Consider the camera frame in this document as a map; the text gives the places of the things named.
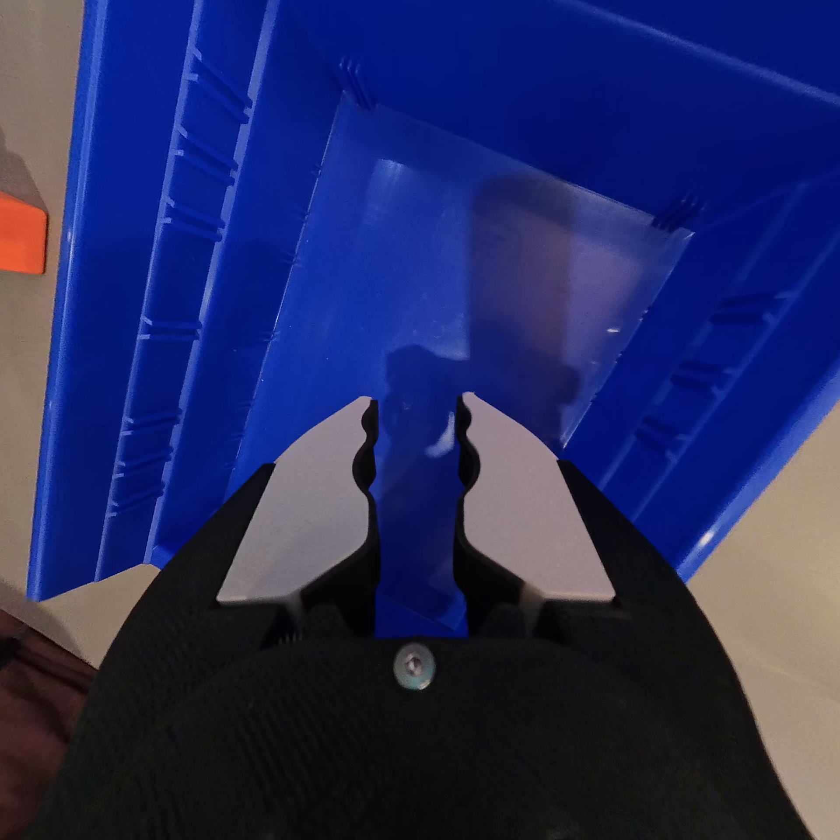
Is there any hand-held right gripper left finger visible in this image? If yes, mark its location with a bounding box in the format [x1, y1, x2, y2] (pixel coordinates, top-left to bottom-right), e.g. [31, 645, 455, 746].
[215, 395, 382, 641]

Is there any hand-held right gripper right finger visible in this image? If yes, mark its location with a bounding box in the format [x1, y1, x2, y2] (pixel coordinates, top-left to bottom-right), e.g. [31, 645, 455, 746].
[454, 392, 618, 641]

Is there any blue plastic bin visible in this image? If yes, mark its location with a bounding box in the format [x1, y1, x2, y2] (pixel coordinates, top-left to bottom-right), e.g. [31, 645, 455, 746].
[26, 0, 840, 639]

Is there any orange cube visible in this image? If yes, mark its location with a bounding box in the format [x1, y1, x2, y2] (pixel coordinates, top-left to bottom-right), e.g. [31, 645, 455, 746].
[0, 192, 48, 275]

